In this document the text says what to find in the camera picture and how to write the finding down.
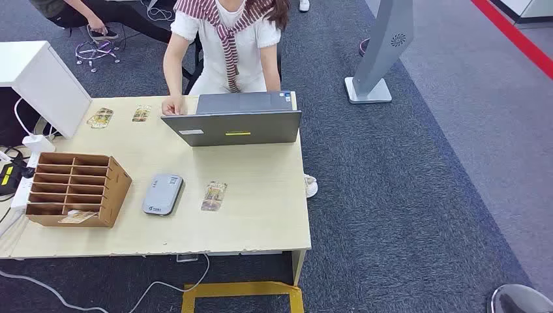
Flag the person's right hand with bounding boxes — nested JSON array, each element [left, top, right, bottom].
[[161, 95, 187, 117]]

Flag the background person's hand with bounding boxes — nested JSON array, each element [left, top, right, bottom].
[[87, 16, 109, 37]]

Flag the small patterned card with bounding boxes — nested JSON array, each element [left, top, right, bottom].
[[131, 105, 152, 123]]

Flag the background person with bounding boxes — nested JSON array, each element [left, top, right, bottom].
[[29, 0, 178, 44]]

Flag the patterned card with rounded end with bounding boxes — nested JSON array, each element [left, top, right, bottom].
[[86, 108, 115, 129]]

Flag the grey card reader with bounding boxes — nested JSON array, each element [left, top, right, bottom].
[[142, 173, 185, 217]]

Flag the patterned ID card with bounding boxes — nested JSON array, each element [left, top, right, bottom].
[[200, 181, 228, 213]]

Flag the wooden card organizer box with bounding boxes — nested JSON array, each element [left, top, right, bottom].
[[25, 152, 133, 228]]

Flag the pale card in organizer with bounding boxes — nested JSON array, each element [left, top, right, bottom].
[[58, 210, 99, 224]]

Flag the person's white shoe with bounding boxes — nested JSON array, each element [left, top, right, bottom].
[[303, 173, 320, 199]]

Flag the black sneaker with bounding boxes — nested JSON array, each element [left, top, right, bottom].
[[91, 27, 119, 40]]

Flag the chrome stool base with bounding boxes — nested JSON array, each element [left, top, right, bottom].
[[74, 25, 122, 74]]

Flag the grey laptop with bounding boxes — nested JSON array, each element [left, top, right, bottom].
[[160, 91, 303, 148]]

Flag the white cabinet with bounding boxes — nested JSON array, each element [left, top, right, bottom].
[[0, 40, 93, 140]]

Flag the light wooden desk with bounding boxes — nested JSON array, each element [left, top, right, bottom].
[[0, 91, 312, 287]]

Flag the white power strip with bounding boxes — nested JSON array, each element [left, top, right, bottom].
[[10, 151, 42, 211]]

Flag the black device with yellow label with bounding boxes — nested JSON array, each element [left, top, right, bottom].
[[0, 163, 22, 198]]

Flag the grey kiosk stand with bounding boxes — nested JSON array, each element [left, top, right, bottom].
[[344, 0, 415, 105]]

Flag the white furniture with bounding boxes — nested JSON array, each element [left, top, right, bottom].
[[492, 0, 553, 25]]

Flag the white cable bundle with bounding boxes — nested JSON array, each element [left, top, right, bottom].
[[140, 0, 173, 22]]

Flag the white cable at cabinet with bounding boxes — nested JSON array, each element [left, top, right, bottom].
[[14, 97, 57, 139]]

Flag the black cable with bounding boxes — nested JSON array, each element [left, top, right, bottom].
[[0, 145, 35, 179]]

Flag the white floor cable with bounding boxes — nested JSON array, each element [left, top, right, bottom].
[[0, 254, 211, 313]]

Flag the yellow floor tape frame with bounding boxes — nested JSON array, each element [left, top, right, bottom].
[[181, 281, 305, 313]]

